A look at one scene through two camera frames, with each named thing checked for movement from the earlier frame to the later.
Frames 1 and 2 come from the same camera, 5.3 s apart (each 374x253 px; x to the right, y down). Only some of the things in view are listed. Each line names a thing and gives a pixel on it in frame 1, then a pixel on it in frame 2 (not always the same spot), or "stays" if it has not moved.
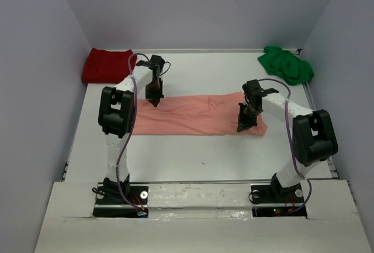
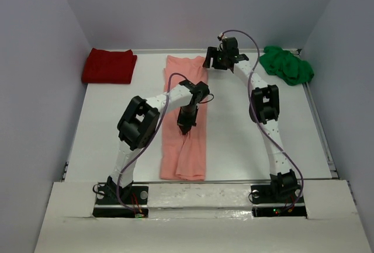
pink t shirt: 216,114 -> 183,156
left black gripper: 153,92 -> 186,119
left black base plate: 110,203 stays
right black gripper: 246,115 -> 219,59
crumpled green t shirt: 286,65 stays
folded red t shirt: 107,66 stays
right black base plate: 269,201 stays
